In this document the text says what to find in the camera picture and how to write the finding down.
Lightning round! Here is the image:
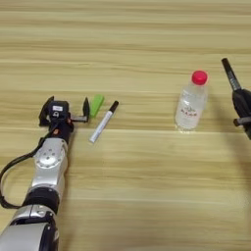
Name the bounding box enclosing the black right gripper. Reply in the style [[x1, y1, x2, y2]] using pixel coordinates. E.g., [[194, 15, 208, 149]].
[[231, 88, 251, 141]]

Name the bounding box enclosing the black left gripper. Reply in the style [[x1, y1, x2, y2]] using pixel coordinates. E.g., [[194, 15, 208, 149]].
[[37, 95, 91, 145]]

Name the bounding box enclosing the black marker pen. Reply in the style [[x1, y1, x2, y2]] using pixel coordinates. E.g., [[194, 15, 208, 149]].
[[221, 57, 243, 93]]

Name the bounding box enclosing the white marker with black cap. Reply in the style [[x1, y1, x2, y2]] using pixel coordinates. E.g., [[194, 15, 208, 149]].
[[88, 99, 120, 144]]

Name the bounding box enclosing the clear bottle with red cap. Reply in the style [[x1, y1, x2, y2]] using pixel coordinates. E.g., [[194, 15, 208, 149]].
[[174, 70, 210, 133]]

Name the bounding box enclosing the left gripper small black box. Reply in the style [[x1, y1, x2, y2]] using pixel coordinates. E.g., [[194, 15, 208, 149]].
[[47, 100, 71, 121]]

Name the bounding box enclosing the green rectangular eraser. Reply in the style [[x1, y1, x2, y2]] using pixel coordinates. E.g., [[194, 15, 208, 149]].
[[89, 94, 105, 119]]

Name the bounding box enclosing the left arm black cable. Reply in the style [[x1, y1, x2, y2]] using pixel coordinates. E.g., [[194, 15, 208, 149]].
[[0, 125, 58, 210]]

